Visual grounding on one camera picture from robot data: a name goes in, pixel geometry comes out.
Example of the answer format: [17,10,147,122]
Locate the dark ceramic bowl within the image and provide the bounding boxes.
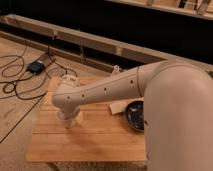
[124,101,144,132]

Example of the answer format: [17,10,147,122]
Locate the small clear bottle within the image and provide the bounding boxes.
[112,65,120,74]

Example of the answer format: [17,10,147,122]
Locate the long wooden beam rail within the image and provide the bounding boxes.
[0,13,213,73]

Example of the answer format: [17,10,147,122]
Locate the wooden table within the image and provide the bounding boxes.
[26,77,146,163]

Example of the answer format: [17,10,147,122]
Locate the white ceramic cup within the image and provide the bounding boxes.
[57,112,83,129]

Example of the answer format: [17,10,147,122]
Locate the blue power adapter box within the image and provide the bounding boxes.
[27,61,45,74]

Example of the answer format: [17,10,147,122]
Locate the black floor cables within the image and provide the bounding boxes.
[0,39,78,144]

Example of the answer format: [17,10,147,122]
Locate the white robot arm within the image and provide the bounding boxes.
[52,60,213,171]

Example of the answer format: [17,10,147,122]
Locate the white sponge block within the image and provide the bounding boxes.
[109,102,127,115]

